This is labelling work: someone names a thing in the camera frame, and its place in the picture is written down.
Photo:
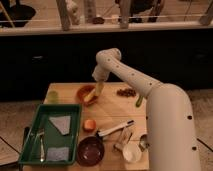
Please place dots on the red orange bowl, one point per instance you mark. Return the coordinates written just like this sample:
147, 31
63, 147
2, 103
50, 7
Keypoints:
83, 92

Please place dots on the grey sponge lower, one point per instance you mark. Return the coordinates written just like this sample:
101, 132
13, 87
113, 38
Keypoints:
57, 154

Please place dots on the green plastic tray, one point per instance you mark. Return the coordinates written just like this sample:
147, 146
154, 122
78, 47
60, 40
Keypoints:
30, 154

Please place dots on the dark maroon bowl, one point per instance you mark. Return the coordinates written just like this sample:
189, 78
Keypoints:
90, 151

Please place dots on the grey cloth upper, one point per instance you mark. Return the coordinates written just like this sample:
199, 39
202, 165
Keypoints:
62, 123

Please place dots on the silver utensil in tray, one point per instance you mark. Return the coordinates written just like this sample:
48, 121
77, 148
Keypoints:
40, 135

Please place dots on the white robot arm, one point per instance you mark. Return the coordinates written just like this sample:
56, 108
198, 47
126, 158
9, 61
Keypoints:
170, 122

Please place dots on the brown grape bunch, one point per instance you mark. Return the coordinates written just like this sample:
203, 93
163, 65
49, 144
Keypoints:
127, 92

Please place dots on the light green cup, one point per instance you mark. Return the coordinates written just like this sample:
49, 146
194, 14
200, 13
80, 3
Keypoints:
52, 97

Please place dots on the white handled brush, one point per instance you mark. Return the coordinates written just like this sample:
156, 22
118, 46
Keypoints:
106, 132

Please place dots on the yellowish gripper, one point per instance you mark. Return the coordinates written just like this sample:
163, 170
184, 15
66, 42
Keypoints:
99, 87

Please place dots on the wooden block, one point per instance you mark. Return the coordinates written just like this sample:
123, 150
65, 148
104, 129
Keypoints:
123, 139

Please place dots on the orange fruit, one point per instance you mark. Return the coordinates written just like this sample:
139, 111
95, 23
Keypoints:
89, 125

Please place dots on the dark metal can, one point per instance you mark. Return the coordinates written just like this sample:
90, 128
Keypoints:
143, 144

